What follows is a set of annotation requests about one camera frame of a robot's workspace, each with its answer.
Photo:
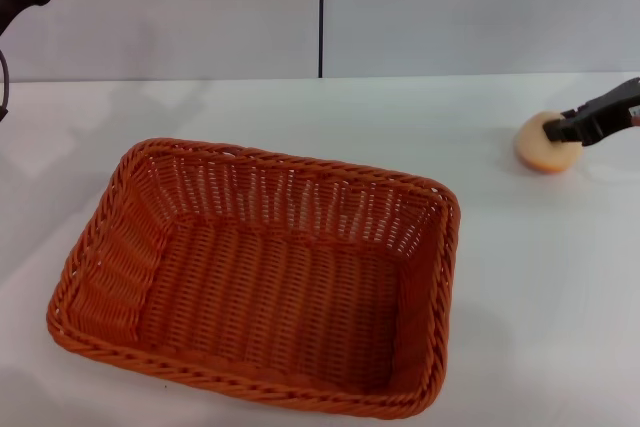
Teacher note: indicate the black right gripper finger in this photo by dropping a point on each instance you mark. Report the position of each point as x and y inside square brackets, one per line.
[575, 111]
[582, 129]

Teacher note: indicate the pale peach-coloured round fruit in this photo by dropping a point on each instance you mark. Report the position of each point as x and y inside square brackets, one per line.
[537, 149]

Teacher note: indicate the orange woven plastic basket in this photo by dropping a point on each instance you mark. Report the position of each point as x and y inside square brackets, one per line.
[270, 287]

